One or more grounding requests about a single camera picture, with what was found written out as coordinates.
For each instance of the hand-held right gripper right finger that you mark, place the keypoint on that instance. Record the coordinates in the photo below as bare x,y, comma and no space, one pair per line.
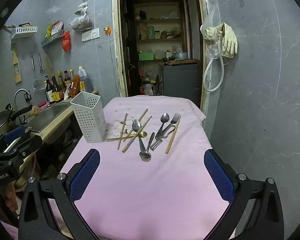
218,175

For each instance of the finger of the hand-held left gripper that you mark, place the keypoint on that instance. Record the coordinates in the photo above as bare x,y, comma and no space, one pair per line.
13,134
30,143

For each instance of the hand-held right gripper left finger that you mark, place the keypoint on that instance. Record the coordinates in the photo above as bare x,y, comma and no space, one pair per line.
86,175

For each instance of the white perforated utensil holder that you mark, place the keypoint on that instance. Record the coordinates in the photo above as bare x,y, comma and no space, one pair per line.
90,120

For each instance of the steel spoon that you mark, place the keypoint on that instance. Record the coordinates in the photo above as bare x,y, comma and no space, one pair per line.
165,117
145,156
136,125

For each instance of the metal peeler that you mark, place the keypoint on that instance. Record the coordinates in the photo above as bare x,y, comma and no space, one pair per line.
155,145

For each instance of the steel fork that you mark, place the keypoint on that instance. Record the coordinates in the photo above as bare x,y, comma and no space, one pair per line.
174,120

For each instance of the purple banded bamboo chopstick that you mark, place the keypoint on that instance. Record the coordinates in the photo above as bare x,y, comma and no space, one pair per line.
145,124
122,132

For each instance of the person's left hand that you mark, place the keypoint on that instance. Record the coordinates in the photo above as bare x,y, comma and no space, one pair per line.
12,197

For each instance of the steel sink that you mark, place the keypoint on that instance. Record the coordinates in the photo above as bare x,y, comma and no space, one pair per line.
46,117

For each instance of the yellow scrub sponge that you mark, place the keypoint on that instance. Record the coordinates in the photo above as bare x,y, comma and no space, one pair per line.
34,110

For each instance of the beige kitchen counter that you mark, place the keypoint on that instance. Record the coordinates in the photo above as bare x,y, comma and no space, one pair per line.
57,127

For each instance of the pink soap dish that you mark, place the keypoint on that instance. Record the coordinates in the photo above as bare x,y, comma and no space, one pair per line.
43,104

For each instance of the chrome faucet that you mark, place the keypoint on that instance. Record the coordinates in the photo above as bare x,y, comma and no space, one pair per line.
21,92

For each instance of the dark sauce bottle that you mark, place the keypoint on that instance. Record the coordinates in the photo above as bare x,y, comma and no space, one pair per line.
71,74
49,92
61,82
66,79
55,88

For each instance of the pink floral cloth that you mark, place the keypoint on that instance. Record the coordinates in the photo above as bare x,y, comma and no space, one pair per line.
145,192

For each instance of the wooden grater board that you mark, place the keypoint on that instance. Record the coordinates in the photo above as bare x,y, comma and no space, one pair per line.
16,65

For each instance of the gold spoon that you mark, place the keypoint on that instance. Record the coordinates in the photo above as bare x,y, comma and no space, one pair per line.
143,134

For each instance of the hanging metal utensil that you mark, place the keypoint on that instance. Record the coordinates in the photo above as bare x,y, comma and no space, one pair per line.
40,63

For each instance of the large oil jug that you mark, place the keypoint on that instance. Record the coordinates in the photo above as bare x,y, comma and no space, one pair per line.
83,80

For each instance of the grey metal cabinet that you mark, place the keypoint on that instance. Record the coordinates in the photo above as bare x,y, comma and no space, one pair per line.
180,78

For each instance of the crumpled plastic bag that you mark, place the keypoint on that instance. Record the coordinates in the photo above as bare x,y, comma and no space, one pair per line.
147,89

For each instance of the red plastic bag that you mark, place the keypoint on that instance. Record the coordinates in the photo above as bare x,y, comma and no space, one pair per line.
66,41

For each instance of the yellow seasoning packet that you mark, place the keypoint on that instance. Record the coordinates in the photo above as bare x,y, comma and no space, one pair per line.
49,30

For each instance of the red seasoning packet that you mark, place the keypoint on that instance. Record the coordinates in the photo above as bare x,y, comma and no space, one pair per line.
57,27

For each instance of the clear plastic bag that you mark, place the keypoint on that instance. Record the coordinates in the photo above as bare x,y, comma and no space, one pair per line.
212,51

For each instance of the large metal pot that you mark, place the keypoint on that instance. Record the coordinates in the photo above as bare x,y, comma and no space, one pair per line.
181,55

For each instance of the small metal pot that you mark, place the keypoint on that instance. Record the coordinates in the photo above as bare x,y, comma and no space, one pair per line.
168,55

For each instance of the black range hood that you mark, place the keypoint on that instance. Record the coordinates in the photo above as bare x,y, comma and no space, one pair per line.
5,2

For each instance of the clear bag of dried goods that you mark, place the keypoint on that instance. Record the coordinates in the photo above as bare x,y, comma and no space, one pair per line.
81,20

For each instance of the pale yellow rubber glove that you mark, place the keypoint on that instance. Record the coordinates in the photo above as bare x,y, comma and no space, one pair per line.
212,33
228,42

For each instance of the green box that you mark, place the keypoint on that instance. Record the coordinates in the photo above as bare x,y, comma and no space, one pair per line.
146,56

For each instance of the orange plug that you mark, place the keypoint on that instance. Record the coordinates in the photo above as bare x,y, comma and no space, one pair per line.
107,30

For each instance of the dark wooden door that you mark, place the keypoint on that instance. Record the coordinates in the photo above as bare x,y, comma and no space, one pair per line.
128,42

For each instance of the wooden storage shelf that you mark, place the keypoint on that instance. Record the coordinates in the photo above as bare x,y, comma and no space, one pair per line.
160,40

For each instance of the green jar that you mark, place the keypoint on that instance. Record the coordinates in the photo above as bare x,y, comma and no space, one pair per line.
150,32

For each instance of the grey wall shelf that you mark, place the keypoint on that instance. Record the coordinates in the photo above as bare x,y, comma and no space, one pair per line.
52,38

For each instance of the white wall basket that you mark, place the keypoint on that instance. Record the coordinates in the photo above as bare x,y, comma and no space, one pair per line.
23,31

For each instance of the white wall socket panel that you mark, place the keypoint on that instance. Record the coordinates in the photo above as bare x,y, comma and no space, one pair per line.
90,34

